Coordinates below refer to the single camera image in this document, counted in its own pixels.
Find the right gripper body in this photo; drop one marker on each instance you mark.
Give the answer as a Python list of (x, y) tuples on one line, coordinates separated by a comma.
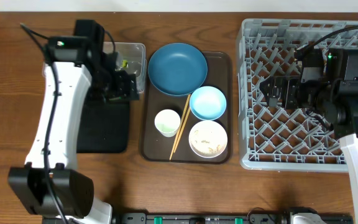
[(279, 92)]

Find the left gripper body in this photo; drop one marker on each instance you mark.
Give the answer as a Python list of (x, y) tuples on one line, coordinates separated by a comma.
[(122, 89)]

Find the yellow green snack wrapper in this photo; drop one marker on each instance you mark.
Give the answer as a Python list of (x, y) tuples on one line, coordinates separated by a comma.
[(124, 63)]

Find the white cup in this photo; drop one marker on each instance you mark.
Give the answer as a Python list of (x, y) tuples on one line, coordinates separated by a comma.
[(167, 122)]

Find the light blue bowl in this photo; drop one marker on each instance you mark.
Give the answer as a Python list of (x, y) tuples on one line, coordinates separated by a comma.
[(208, 103)]

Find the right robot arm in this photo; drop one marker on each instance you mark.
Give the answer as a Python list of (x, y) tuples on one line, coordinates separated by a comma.
[(328, 88)]

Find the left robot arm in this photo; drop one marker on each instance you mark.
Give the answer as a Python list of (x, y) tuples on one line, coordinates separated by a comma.
[(49, 184)]

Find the grey dishwasher rack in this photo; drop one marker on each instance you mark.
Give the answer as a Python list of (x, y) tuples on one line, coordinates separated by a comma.
[(272, 138)]

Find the clear plastic bin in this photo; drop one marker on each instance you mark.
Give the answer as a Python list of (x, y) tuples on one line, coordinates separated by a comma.
[(81, 63)]

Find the black plastic tray bin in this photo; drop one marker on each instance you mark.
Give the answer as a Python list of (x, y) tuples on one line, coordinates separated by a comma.
[(104, 128)]

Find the dark blue plate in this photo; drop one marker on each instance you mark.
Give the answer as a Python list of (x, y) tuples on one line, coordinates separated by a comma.
[(177, 69)]

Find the wooden chopstick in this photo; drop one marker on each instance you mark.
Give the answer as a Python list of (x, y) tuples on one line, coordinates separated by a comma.
[(181, 121), (181, 130)]

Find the dark brown serving tray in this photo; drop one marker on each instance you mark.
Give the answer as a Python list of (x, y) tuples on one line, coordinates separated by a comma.
[(156, 147)]

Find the white bowl with food scraps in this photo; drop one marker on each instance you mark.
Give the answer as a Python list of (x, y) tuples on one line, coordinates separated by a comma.
[(208, 139)]

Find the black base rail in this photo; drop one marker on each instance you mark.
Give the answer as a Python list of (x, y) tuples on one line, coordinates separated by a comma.
[(141, 218)]

